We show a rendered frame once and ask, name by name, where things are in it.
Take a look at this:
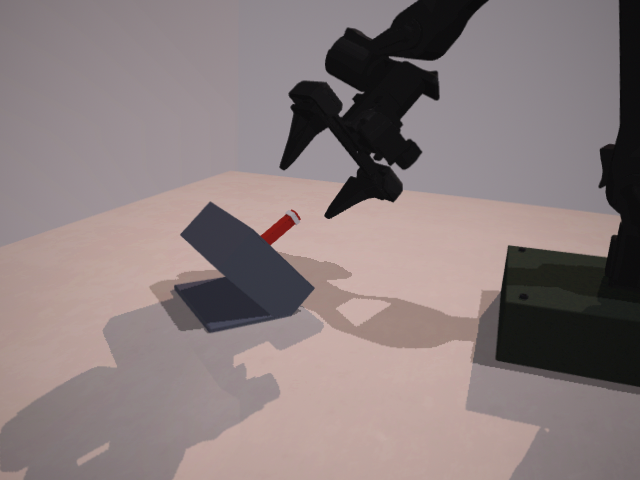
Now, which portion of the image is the grey sloped panel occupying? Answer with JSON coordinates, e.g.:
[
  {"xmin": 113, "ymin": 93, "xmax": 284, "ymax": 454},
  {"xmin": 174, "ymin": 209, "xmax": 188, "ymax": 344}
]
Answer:
[{"xmin": 174, "ymin": 202, "xmax": 315, "ymax": 333}]

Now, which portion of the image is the red peg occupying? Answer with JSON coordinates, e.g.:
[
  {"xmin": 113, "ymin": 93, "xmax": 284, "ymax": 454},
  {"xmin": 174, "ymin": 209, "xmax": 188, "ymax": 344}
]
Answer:
[{"xmin": 261, "ymin": 210, "xmax": 301, "ymax": 245}]

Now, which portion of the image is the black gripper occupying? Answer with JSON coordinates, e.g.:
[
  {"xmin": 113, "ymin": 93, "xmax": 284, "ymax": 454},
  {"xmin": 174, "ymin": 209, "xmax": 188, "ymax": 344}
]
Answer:
[{"xmin": 279, "ymin": 80, "xmax": 403, "ymax": 219}]

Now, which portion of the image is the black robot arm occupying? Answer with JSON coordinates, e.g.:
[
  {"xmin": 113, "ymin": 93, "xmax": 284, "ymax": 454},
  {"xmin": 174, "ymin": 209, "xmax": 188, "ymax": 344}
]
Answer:
[{"xmin": 325, "ymin": 0, "xmax": 640, "ymax": 293}]

